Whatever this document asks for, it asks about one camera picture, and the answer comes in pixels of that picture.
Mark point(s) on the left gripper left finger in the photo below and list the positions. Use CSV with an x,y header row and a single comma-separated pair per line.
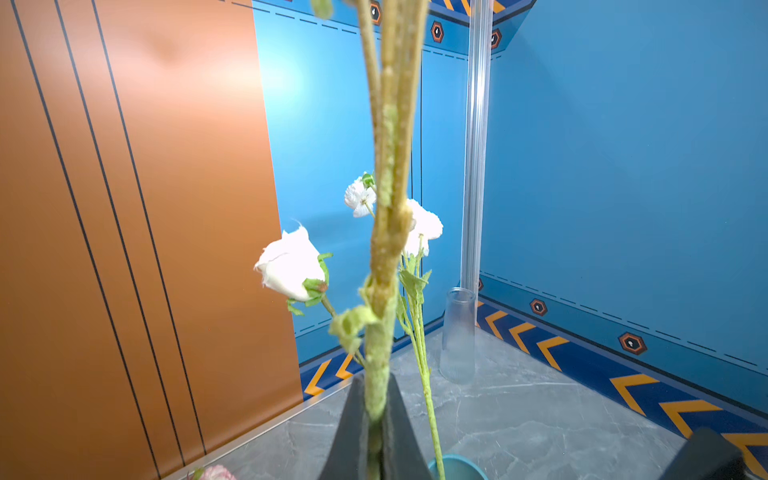
x,y
348,456

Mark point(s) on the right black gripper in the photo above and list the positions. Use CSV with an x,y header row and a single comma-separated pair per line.
x,y
706,455

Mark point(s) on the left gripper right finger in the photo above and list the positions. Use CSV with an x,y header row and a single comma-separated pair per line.
x,y
401,456

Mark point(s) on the teal ceramic vase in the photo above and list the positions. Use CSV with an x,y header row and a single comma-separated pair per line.
x,y
456,467

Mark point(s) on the pink carnation flower stem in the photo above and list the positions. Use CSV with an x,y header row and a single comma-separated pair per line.
x,y
216,472

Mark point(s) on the white rose stem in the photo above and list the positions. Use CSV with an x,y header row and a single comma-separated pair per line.
x,y
312,286

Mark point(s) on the white ranunculus flower stem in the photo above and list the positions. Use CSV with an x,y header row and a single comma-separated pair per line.
x,y
425,226

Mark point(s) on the orange poppy flower stem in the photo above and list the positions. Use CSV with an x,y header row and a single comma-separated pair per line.
x,y
392,55

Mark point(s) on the clear glass vase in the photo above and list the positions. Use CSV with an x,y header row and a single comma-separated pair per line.
x,y
457,357

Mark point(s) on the right aluminium corner post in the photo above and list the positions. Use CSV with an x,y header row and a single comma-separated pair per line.
x,y
478,78

